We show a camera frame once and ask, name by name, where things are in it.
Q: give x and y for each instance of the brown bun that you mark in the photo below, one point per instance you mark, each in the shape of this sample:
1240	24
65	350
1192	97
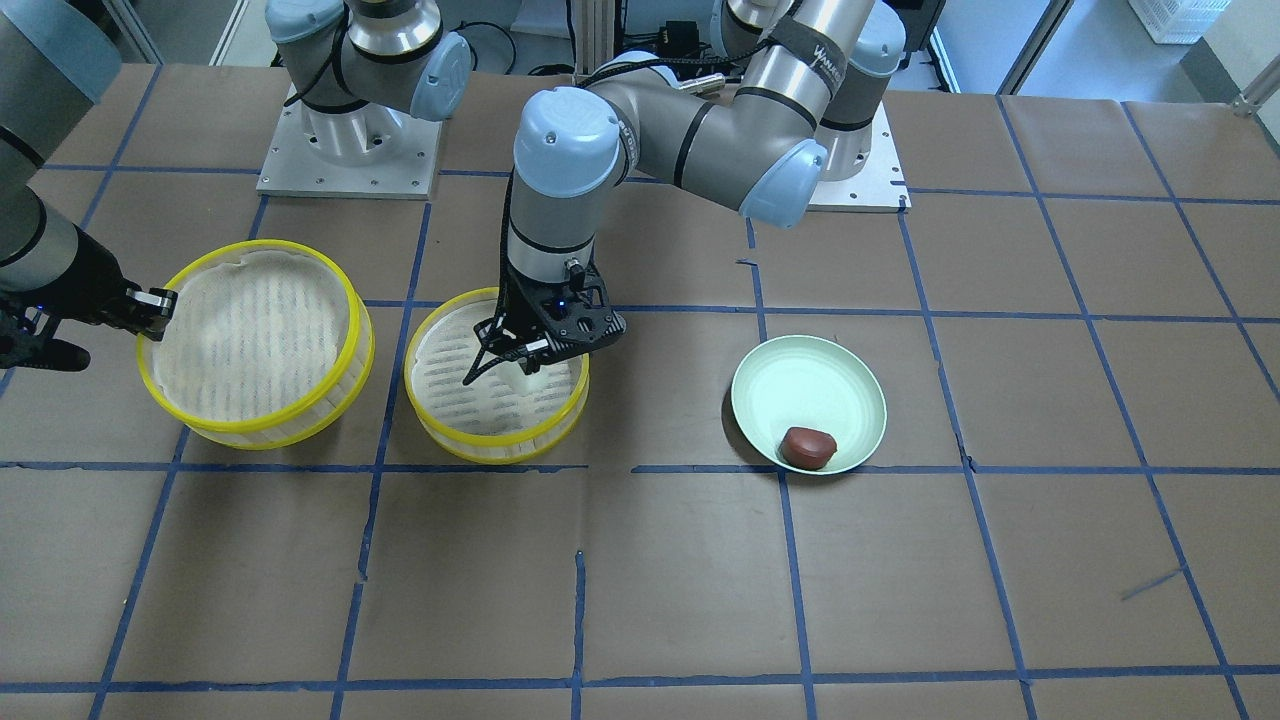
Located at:
807	448

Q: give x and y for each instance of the white steamed bun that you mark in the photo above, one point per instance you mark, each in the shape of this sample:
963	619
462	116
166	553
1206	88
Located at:
528	383

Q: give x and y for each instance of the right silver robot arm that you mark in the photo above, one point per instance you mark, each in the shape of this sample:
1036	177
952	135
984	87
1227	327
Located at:
372	62

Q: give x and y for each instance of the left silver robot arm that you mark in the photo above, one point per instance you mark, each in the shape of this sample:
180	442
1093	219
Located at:
813	68

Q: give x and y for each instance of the white cloth liner lower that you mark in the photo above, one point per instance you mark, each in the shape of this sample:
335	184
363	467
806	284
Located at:
442	350

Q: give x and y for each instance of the white steamer cloth liner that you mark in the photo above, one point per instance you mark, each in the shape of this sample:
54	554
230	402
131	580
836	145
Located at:
250	335

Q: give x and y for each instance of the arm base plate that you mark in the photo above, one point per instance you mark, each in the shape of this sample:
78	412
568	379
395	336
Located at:
863	171
370	153

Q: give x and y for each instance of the yellow bamboo steamer bottom layer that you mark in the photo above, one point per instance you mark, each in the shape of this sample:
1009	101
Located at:
505	449

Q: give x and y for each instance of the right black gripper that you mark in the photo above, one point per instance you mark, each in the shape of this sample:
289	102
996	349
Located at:
88	283

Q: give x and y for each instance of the yellow bamboo steamer top layer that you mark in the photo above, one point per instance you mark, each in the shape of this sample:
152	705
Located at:
255	345

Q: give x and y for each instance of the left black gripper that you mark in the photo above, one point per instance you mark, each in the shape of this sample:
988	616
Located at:
517	307

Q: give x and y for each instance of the light green bowl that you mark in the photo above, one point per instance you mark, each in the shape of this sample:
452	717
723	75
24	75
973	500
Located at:
805	381

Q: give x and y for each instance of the yellow bamboo steamer layer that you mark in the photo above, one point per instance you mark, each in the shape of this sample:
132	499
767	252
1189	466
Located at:
505	449
255	345

